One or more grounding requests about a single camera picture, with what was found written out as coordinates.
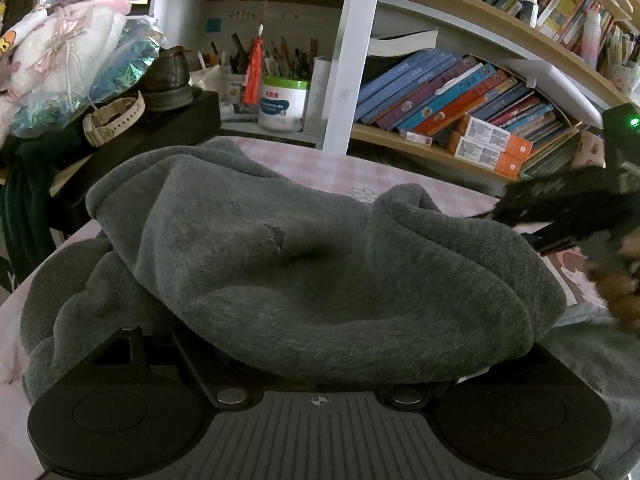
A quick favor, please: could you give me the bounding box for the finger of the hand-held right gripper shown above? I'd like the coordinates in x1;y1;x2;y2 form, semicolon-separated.
492;166;621;225
534;217;606;257

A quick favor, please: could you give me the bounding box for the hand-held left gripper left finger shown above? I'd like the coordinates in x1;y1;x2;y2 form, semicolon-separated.
92;326;261;409

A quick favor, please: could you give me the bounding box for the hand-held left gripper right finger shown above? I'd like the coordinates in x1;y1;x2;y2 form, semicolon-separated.
377;346;568;407

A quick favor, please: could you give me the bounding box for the grey fleece garment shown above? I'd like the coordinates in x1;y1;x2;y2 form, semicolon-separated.
20;137;569;407

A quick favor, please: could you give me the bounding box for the person's right hand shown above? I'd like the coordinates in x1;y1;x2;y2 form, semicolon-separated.
584;232;640;337

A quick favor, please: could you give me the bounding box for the orange white box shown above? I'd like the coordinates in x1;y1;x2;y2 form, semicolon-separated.
457;114;534;159
444;134;524;179

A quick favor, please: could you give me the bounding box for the white pink bottle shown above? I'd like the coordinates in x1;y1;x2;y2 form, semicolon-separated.
581;9;602;63

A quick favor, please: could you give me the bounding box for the row of leaning books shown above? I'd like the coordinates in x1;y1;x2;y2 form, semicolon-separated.
354;49;583;166

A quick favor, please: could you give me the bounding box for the light grey cloth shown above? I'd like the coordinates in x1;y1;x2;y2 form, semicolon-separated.
542;302;640;480

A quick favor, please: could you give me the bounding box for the dark green cloth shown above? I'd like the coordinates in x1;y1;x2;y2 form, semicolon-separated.
0;132;63;288

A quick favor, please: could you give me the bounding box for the thick lying book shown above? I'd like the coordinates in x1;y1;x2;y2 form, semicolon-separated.
367;29;441;59

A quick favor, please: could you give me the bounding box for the black box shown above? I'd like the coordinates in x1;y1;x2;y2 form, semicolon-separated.
49;91;222;233

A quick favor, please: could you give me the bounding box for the pink checked cartoon desk mat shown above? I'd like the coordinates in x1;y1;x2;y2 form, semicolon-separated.
0;135;626;411

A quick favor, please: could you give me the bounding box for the wooden white bookshelf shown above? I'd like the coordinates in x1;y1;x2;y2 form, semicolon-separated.
112;0;640;203

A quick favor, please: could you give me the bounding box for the black leather shoe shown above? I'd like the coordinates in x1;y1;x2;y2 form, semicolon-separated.
137;45;202;112

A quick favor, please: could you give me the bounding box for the white jar with green lid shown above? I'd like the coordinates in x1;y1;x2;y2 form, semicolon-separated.
257;75;312;134

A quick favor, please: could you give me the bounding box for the red tassel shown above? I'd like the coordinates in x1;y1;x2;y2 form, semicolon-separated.
242;0;267;109

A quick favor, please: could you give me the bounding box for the bunch of pens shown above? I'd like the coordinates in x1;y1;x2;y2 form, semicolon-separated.
209;34;322;82

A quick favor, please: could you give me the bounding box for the white pink plush pile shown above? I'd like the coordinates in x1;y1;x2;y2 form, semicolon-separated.
0;0;134;107

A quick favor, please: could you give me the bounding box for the beige woven strap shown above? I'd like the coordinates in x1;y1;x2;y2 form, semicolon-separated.
82;93;146;147

